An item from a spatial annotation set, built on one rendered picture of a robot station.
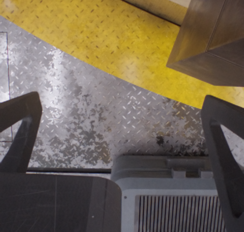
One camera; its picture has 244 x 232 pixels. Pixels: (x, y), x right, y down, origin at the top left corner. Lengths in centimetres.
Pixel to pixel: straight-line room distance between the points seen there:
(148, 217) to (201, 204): 17
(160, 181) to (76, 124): 41
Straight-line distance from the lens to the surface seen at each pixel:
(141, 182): 70
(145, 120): 89
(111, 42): 88
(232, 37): 25
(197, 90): 92
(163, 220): 75
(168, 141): 92
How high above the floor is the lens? 87
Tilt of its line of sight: 83 degrees down
